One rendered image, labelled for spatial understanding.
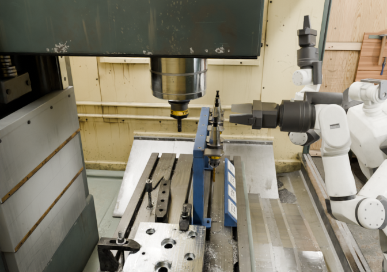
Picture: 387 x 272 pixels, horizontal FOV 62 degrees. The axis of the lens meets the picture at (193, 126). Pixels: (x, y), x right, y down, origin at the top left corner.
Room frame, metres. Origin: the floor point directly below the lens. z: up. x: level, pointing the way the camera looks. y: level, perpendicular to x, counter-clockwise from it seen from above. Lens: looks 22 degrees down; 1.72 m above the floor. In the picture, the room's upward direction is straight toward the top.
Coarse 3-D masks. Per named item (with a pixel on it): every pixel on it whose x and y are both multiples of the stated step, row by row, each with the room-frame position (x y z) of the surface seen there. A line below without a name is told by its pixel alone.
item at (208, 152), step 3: (204, 150) 1.02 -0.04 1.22; (207, 150) 1.02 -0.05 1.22; (210, 150) 1.02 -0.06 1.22; (213, 150) 1.02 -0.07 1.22; (216, 150) 1.02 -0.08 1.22; (219, 150) 1.02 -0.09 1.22; (222, 150) 1.02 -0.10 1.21; (204, 153) 1.00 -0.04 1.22; (207, 153) 1.00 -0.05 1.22; (210, 153) 1.00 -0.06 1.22; (213, 153) 1.00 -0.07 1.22; (216, 153) 1.00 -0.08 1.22; (219, 153) 1.00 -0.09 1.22; (222, 153) 1.00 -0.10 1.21; (213, 156) 0.99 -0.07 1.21; (216, 156) 0.99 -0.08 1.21; (219, 156) 0.98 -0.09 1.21
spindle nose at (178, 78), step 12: (156, 60) 0.82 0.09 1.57; (168, 60) 0.80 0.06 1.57; (180, 60) 0.80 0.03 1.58; (192, 60) 0.81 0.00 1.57; (204, 60) 0.84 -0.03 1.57; (156, 72) 0.82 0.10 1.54; (168, 72) 0.80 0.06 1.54; (180, 72) 0.80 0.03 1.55; (192, 72) 0.81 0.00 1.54; (204, 72) 0.84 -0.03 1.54; (156, 84) 0.82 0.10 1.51; (168, 84) 0.80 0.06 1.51; (180, 84) 0.80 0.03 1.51; (192, 84) 0.81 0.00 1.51; (204, 84) 0.84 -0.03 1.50; (156, 96) 0.82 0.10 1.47; (168, 96) 0.80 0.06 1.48; (180, 96) 0.80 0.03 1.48; (192, 96) 0.81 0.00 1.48
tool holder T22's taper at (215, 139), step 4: (212, 128) 1.06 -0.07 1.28; (216, 128) 1.05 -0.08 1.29; (212, 132) 1.06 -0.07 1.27; (216, 132) 1.05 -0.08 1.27; (212, 136) 1.05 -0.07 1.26; (216, 136) 1.05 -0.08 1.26; (212, 140) 1.05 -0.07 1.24; (216, 140) 1.05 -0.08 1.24; (220, 140) 1.06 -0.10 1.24; (212, 144) 1.05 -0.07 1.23; (216, 144) 1.05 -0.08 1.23
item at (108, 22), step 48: (0, 0) 0.79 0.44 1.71; (48, 0) 0.78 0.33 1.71; (96, 0) 0.77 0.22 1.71; (144, 0) 0.76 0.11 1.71; (192, 0) 0.75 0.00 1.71; (240, 0) 0.74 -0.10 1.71; (0, 48) 0.79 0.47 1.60; (48, 48) 0.78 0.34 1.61; (96, 48) 0.77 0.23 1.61; (144, 48) 0.76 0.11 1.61; (192, 48) 0.75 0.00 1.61; (240, 48) 0.74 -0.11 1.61
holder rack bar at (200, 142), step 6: (204, 108) 1.44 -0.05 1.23; (204, 114) 1.36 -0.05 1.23; (204, 120) 1.28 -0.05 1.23; (198, 126) 1.22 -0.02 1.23; (204, 126) 1.22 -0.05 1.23; (198, 132) 1.16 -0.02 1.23; (204, 132) 1.16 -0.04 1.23; (198, 138) 1.10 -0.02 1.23; (204, 138) 1.10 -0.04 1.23; (198, 144) 1.05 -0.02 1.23; (204, 144) 1.05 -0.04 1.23; (198, 150) 1.00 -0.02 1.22; (198, 156) 1.00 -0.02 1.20
